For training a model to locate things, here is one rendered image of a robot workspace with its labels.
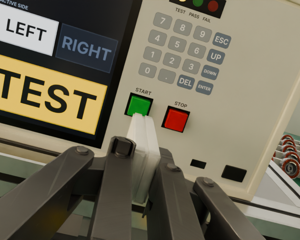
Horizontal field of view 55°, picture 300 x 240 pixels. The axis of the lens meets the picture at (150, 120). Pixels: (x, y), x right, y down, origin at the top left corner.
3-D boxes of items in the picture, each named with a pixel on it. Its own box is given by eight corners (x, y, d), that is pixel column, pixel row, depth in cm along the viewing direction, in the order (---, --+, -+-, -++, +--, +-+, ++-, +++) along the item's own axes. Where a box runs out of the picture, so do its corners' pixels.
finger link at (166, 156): (159, 185, 13) (219, 200, 14) (152, 144, 18) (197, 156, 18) (149, 213, 14) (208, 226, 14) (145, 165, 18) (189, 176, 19)
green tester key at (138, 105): (145, 119, 27) (150, 102, 27) (126, 115, 27) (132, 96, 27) (145, 116, 28) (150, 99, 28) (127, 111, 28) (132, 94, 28)
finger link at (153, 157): (147, 153, 15) (161, 156, 15) (143, 114, 21) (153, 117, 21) (131, 203, 15) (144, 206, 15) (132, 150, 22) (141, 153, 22)
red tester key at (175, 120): (182, 132, 28) (188, 115, 27) (164, 127, 28) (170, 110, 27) (180, 128, 29) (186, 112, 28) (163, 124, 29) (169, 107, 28)
